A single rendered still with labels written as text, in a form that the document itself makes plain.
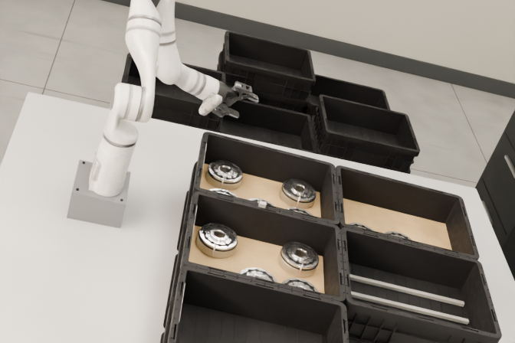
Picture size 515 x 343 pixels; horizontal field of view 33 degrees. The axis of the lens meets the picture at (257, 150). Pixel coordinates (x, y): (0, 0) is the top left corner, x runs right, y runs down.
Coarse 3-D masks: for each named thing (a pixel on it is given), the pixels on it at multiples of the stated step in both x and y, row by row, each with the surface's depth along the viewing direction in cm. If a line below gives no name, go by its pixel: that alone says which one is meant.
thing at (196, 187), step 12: (204, 132) 251; (204, 144) 249; (252, 144) 253; (204, 156) 241; (300, 156) 255; (192, 192) 229; (216, 192) 228; (336, 192) 244; (336, 204) 239; (312, 216) 232; (336, 216) 235
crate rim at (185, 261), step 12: (204, 192) 227; (192, 204) 221; (240, 204) 227; (252, 204) 228; (192, 216) 217; (288, 216) 229; (300, 216) 230; (192, 228) 213; (336, 228) 230; (336, 240) 226; (336, 252) 222; (180, 264) 205; (192, 264) 202; (240, 276) 203; (252, 276) 205; (288, 288) 205; (300, 288) 206; (336, 300) 206
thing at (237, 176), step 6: (216, 162) 253; (222, 162) 254; (228, 162) 254; (210, 168) 249; (216, 168) 250; (234, 168) 252; (216, 174) 248; (234, 174) 250; (240, 174) 251; (228, 180) 247; (234, 180) 248
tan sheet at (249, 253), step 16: (192, 240) 225; (240, 240) 231; (256, 240) 233; (192, 256) 220; (208, 256) 222; (240, 256) 225; (256, 256) 227; (272, 256) 229; (320, 256) 235; (240, 272) 220; (272, 272) 224; (320, 272) 229; (320, 288) 224
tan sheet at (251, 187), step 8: (248, 176) 257; (256, 176) 258; (200, 184) 247; (208, 184) 248; (248, 184) 254; (256, 184) 255; (264, 184) 256; (272, 184) 257; (280, 184) 258; (232, 192) 248; (240, 192) 249; (248, 192) 250; (256, 192) 251; (264, 192) 252; (272, 192) 254; (272, 200) 250; (280, 200) 252; (312, 208) 252; (320, 216) 250
